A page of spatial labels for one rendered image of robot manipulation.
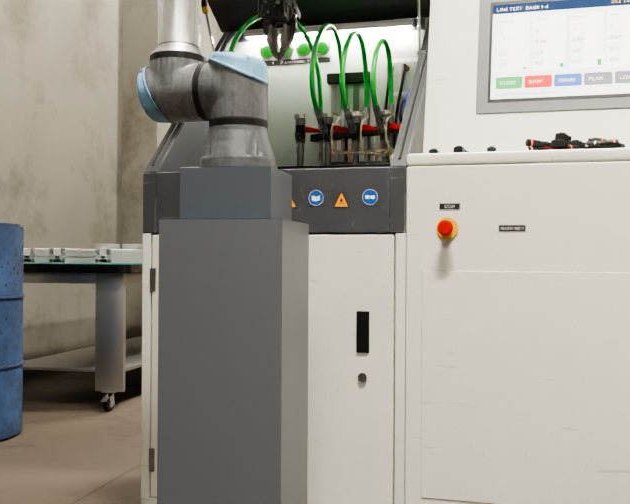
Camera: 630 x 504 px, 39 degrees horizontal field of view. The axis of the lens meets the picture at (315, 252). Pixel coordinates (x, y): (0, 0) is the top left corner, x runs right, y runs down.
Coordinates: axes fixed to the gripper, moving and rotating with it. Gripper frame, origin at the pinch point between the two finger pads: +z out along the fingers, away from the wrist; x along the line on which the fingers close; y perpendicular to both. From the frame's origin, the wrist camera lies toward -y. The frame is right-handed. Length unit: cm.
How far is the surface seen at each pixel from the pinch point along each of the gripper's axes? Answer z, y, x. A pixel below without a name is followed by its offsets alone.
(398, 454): 99, 7, 33
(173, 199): 37.2, 7.7, -26.3
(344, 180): 33.2, 7.6, 19.5
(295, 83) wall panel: -2.3, -46.3, -11.0
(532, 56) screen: -1, -21, 63
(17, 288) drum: 65, -92, -143
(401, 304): 63, 8, 34
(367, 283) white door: 58, 8, 25
